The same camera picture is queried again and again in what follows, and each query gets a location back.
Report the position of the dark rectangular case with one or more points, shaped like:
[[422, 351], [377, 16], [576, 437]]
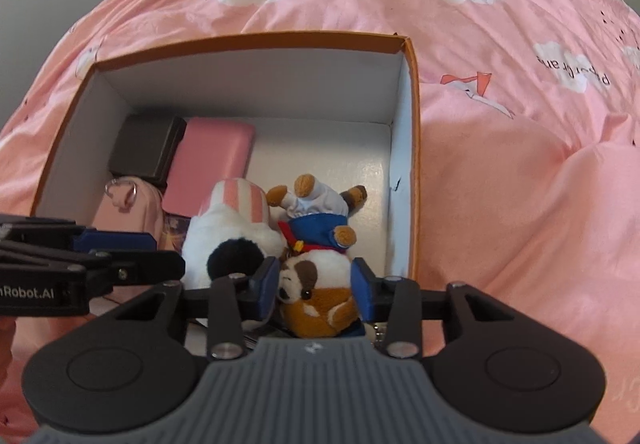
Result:
[[145, 144]]

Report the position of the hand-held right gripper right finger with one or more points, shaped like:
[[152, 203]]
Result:
[[365, 291]]

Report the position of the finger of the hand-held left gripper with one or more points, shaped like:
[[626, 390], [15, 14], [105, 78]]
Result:
[[145, 266], [120, 241]]

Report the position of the pink rectangular case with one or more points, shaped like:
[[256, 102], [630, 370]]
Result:
[[210, 159]]

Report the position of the purple printed packet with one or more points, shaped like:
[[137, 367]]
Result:
[[175, 231]]

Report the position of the orange cardboard box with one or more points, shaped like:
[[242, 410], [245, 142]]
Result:
[[250, 74]]

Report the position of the pink printed blanket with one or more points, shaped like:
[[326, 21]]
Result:
[[500, 174]]

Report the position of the white black plush toy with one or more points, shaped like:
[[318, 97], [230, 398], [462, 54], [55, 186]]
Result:
[[225, 224]]

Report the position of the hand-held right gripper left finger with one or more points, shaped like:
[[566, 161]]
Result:
[[262, 289]]

